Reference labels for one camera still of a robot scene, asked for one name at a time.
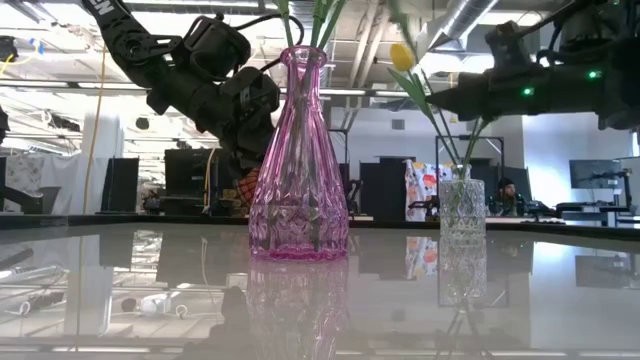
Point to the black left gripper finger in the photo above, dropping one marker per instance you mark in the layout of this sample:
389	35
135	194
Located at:
255	164
235	157

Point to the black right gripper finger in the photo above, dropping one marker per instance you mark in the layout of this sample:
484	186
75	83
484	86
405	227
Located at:
505	45
465	102

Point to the pink glass vase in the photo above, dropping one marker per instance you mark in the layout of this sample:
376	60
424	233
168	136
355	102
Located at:
298	200

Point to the dark red tulip green stem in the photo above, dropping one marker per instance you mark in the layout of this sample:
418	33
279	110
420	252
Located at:
336	15

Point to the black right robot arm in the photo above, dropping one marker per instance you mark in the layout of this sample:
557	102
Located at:
617	30

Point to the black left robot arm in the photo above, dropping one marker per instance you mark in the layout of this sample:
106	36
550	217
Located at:
120	35

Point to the clear glass vase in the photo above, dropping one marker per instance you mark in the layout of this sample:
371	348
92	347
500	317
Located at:
462	205

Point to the wide black panel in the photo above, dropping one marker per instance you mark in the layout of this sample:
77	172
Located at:
192	180

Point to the dark computer monitor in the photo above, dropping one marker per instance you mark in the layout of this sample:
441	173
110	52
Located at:
595	172

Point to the floral patterned cloth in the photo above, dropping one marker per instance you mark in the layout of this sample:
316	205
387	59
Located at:
422	190

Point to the person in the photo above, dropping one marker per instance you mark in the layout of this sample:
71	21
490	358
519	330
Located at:
507	195

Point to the black partition panel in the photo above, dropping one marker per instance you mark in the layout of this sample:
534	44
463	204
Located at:
385	187

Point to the narrow black panel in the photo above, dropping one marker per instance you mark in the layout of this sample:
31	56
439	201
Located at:
120	185

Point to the dark desk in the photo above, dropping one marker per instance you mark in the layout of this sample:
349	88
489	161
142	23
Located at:
590	207

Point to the white curtain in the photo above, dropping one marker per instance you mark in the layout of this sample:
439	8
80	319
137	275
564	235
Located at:
50	185

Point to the black metal rack frame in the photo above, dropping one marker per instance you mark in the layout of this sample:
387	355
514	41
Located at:
492	142

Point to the silver ceiling duct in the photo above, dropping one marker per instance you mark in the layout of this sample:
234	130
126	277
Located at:
465	15

